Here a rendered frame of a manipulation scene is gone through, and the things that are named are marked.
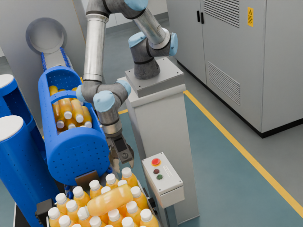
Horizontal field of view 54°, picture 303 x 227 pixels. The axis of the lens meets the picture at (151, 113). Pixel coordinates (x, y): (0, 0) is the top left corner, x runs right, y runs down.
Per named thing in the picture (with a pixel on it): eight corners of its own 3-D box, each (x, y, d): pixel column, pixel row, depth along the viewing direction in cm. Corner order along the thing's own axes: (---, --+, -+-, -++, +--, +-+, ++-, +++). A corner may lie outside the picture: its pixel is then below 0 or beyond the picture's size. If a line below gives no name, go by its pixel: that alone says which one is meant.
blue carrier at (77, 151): (85, 97, 216) (75, 61, 201) (117, 174, 146) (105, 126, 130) (45, 108, 210) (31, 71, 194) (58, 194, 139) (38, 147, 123)
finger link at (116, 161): (117, 165, 129) (116, 148, 125) (120, 174, 125) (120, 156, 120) (109, 167, 128) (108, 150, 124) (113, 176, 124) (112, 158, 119)
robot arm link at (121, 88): (106, 78, 123) (92, 92, 115) (130, 78, 118) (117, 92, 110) (111, 94, 127) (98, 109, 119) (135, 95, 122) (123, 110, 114)
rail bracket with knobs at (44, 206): (63, 210, 138) (56, 195, 132) (65, 222, 132) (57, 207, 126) (42, 219, 136) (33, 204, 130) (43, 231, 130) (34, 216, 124)
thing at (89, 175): (102, 186, 142) (95, 167, 136) (103, 190, 140) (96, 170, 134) (82, 194, 140) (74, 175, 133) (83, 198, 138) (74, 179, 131)
